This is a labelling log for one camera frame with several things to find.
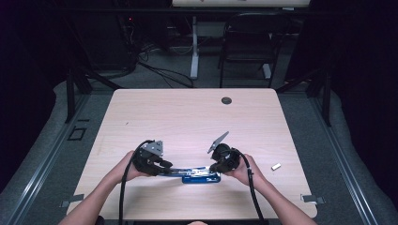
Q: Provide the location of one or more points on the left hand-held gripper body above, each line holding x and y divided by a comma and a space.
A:
147, 159

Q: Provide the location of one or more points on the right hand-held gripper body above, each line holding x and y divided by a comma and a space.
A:
226, 157

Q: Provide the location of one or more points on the blue stapler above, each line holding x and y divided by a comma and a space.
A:
200, 178

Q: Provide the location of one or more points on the silver staple strip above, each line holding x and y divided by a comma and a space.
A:
276, 166

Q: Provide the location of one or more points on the person's right hand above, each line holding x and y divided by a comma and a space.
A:
245, 172

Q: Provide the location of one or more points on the person's left hand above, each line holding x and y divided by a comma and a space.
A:
125, 170

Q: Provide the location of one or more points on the black table grommet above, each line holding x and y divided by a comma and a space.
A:
226, 100

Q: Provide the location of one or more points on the person's knee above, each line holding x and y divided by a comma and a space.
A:
197, 223

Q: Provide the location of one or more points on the black tape rectangle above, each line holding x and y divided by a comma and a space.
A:
77, 133

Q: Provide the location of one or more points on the grey tape piece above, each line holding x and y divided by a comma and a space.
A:
72, 200
311, 198

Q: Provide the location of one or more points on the black folding chair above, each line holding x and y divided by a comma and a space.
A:
250, 47

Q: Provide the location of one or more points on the white-legged table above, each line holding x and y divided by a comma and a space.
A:
194, 47

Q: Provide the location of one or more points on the dark equipment cabinet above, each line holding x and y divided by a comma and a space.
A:
100, 40

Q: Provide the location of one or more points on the black metal frame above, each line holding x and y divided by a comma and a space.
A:
70, 93
326, 100

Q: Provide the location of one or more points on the grey floor rail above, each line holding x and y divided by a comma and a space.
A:
344, 162
43, 162

